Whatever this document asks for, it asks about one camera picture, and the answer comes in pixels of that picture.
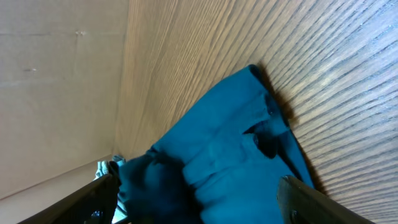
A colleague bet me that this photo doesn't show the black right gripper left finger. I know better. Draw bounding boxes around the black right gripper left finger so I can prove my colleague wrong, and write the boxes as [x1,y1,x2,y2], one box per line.
[19,174,119,224]

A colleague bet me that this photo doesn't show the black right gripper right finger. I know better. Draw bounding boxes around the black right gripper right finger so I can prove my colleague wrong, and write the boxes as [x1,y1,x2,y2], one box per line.
[277,175,374,224]

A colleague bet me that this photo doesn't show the dark blue polo shirt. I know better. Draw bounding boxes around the dark blue polo shirt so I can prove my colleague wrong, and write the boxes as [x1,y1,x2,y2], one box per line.
[119,65,312,223]

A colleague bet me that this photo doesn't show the folded light blue jeans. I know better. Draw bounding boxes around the folded light blue jeans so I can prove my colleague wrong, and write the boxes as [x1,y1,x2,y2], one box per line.
[94,154,128,224]

